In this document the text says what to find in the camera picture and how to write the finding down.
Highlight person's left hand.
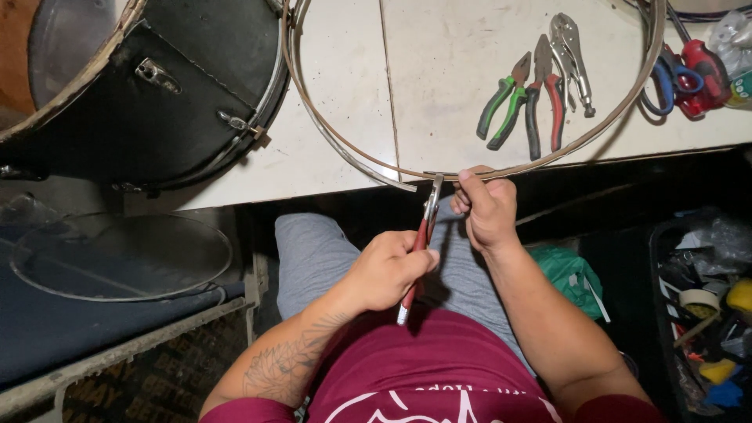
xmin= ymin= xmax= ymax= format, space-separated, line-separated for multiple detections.
xmin=342 ymin=230 xmax=441 ymax=314

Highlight person's right hand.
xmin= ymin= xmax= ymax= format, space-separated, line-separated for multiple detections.
xmin=450 ymin=170 xmax=519 ymax=255

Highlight brown round drum hoop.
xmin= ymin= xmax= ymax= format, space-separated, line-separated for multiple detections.
xmin=281 ymin=0 xmax=667 ymax=183

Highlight red-handled pliers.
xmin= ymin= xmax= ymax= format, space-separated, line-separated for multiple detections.
xmin=396 ymin=173 xmax=445 ymax=327

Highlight grey shorts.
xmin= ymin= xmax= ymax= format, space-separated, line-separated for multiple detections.
xmin=275 ymin=197 xmax=537 ymax=378

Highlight silver curved metal strip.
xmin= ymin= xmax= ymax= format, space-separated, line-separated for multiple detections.
xmin=291 ymin=0 xmax=419 ymax=193

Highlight green plastic bag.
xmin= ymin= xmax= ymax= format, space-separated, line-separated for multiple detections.
xmin=529 ymin=246 xmax=607 ymax=322

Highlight maroon printed shirt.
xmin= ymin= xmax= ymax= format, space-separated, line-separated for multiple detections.
xmin=200 ymin=305 xmax=666 ymax=423

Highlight red and black pliers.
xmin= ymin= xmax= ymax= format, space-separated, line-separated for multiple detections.
xmin=524 ymin=33 xmax=566 ymax=162

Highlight silver locking pliers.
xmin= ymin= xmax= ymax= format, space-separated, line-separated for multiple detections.
xmin=549 ymin=13 xmax=597 ymax=118

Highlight black crate of supplies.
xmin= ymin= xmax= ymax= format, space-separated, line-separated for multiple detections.
xmin=649 ymin=208 xmax=752 ymax=423

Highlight black drum shell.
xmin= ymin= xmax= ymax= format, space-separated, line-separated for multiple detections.
xmin=0 ymin=0 xmax=293 ymax=192

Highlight clear round drum head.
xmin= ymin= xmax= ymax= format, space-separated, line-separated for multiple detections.
xmin=11 ymin=213 xmax=233 ymax=303

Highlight clear plastic bag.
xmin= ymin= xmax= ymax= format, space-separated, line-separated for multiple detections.
xmin=708 ymin=9 xmax=752 ymax=110

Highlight blue padded bench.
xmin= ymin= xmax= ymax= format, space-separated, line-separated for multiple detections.
xmin=0 ymin=194 xmax=260 ymax=412

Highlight green-handled pliers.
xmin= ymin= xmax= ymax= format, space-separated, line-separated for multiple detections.
xmin=476 ymin=51 xmax=533 ymax=151

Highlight blue-handled scissors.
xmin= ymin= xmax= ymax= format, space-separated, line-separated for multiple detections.
xmin=640 ymin=44 xmax=705 ymax=116

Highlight red-handled screwdriver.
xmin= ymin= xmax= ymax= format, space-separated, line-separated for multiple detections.
xmin=667 ymin=3 xmax=733 ymax=119

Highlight black cable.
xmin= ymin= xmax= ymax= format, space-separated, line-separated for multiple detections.
xmin=623 ymin=0 xmax=752 ymax=24

